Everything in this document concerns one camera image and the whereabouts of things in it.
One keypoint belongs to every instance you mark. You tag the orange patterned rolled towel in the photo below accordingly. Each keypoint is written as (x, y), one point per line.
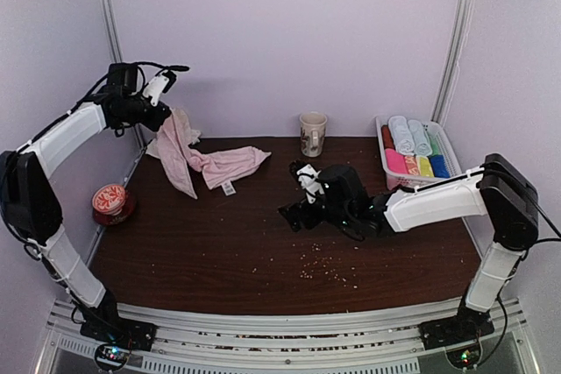
(411, 165)

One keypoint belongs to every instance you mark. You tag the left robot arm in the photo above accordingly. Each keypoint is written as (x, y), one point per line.
(127, 96)

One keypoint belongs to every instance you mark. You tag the yellow rolled towel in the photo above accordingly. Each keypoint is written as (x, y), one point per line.
(424, 166)

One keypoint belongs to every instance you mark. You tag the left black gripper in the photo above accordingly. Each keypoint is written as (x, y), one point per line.
(164, 111)

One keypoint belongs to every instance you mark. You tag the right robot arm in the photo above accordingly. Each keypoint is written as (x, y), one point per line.
(495, 190)

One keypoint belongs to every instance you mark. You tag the right aluminium frame post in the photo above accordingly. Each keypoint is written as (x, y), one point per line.
(459, 35)

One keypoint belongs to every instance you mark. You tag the aluminium frame post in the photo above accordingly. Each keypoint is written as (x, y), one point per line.
(110, 26)
(459, 35)

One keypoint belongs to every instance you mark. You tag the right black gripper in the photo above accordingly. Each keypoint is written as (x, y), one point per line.
(291, 216)

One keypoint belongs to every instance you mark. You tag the pale blue rolled towel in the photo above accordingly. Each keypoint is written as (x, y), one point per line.
(420, 138)

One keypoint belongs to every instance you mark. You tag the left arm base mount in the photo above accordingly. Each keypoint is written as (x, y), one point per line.
(116, 345)

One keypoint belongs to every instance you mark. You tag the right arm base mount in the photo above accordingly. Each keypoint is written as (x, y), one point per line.
(459, 338)

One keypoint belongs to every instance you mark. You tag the floral ceramic mug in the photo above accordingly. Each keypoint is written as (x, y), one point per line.
(312, 133)

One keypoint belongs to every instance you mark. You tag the light blue rolled towel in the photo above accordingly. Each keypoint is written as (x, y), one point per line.
(401, 135)

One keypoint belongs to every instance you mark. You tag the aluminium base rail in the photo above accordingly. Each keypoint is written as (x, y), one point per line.
(382, 341)

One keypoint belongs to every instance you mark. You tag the cream crumpled towel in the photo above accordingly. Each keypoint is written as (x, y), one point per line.
(180, 116)

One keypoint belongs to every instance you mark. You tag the dark red rolled towel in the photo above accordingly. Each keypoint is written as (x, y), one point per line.
(387, 138)

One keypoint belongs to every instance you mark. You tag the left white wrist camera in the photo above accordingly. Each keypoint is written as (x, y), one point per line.
(158, 86)

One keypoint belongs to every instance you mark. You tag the green rolled towel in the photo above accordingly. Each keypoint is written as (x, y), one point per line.
(436, 150)

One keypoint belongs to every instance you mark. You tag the pink rolled towel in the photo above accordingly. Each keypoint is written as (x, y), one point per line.
(395, 161)

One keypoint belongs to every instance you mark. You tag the red white patterned bowl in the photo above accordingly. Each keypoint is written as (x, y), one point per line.
(109, 200)

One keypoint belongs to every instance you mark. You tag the pink towel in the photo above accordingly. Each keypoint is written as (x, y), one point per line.
(395, 161)
(218, 169)

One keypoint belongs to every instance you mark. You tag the white plastic basket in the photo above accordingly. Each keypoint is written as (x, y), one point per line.
(395, 179)

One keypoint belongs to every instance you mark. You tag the left aluminium frame post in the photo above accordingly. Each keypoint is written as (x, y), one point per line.
(110, 26)

